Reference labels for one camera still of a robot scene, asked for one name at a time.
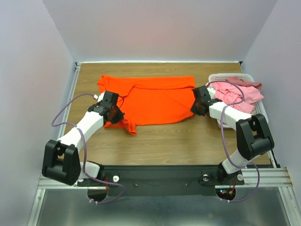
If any orange t shirt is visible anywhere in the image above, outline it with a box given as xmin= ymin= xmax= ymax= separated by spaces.
xmin=97 ymin=75 xmax=195 ymax=135

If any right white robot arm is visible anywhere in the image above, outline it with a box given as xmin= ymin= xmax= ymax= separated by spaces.
xmin=190 ymin=86 xmax=275 ymax=184

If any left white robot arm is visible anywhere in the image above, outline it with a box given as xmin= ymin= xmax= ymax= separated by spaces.
xmin=42 ymin=91 xmax=124 ymax=186

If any light pink t shirt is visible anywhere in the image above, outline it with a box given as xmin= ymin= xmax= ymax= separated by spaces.
xmin=211 ymin=82 xmax=263 ymax=113

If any dusty rose t shirt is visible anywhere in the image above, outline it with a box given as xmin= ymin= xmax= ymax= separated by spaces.
xmin=226 ymin=76 xmax=262 ymax=90

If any white plastic laundry basket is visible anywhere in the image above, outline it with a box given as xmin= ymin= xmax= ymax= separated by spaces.
xmin=207 ymin=73 xmax=268 ymax=129

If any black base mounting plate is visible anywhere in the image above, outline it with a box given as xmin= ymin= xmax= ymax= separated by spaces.
xmin=77 ymin=164 xmax=245 ymax=197

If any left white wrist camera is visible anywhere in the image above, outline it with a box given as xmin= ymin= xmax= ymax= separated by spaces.
xmin=93 ymin=92 xmax=105 ymax=102

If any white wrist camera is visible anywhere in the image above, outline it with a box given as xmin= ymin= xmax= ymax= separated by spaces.
xmin=93 ymin=92 xmax=105 ymax=102
xmin=206 ymin=86 xmax=216 ymax=98

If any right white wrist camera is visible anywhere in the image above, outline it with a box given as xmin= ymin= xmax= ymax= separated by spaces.
xmin=206 ymin=86 xmax=216 ymax=98

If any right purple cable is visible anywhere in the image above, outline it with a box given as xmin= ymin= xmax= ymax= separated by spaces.
xmin=206 ymin=81 xmax=261 ymax=203

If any purple cable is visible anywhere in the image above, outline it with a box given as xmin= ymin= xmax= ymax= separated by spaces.
xmin=206 ymin=81 xmax=261 ymax=203
xmin=51 ymin=93 xmax=126 ymax=205

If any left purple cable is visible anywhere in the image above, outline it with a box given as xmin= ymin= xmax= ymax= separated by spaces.
xmin=51 ymin=93 xmax=126 ymax=205

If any aluminium frame rail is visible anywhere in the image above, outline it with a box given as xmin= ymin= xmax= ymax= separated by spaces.
xmin=27 ymin=61 xmax=82 ymax=226

